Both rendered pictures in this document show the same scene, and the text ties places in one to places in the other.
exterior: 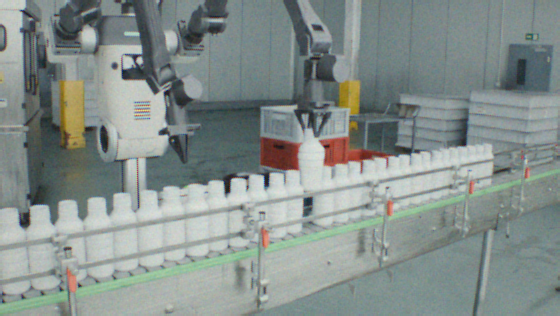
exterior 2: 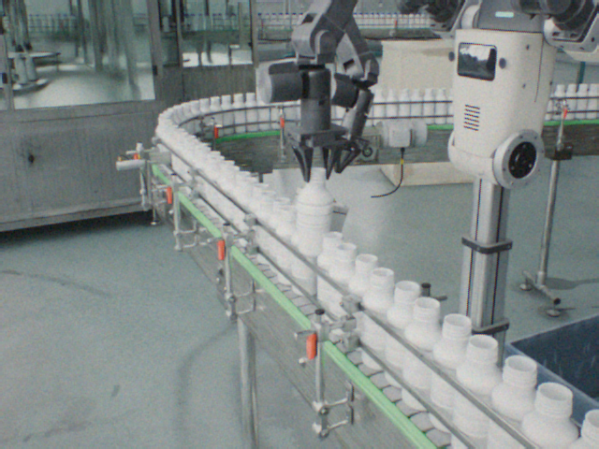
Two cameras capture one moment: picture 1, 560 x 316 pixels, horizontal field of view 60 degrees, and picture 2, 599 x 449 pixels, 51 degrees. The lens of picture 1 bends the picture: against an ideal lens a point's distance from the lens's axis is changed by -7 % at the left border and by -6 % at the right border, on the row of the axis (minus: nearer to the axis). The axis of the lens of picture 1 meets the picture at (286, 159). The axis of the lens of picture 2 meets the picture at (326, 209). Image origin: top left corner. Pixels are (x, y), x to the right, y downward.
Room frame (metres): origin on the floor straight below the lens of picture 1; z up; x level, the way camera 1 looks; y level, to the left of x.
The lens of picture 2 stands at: (1.64, -1.16, 1.58)
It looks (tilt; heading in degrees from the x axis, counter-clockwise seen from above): 19 degrees down; 102
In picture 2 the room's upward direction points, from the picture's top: straight up
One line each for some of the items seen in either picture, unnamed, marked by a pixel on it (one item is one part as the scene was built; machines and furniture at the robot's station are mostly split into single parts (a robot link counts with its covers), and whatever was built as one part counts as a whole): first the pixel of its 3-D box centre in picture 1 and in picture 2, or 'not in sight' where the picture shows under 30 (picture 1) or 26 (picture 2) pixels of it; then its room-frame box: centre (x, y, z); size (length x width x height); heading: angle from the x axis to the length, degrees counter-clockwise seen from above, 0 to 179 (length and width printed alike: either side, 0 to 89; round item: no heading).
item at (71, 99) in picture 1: (71, 113); not in sight; (8.23, 3.58, 0.55); 0.40 x 0.40 x 1.10; 40
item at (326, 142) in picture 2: (310, 119); (319, 155); (1.39, -0.06, 1.30); 0.07 x 0.07 x 0.09; 40
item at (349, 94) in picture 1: (348, 105); not in sight; (11.53, -1.35, 0.55); 0.40 x 0.40 x 1.10; 40
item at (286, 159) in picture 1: (305, 150); not in sight; (3.98, -0.14, 0.78); 0.61 x 0.41 x 0.22; 136
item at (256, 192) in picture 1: (255, 208); (283, 235); (1.27, 0.07, 1.08); 0.06 x 0.06 x 0.17
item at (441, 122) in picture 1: (441, 124); not in sight; (8.71, -2.65, 0.50); 1.23 x 1.05 x 1.00; 128
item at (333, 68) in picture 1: (326, 58); (295, 66); (1.35, -0.09, 1.47); 0.12 x 0.09 x 0.12; 41
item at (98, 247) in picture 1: (98, 237); (219, 187); (1.00, 0.39, 1.08); 0.06 x 0.06 x 0.17
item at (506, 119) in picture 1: (513, 130); not in sight; (7.58, -3.46, 0.59); 1.24 x 1.03 x 1.17; 132
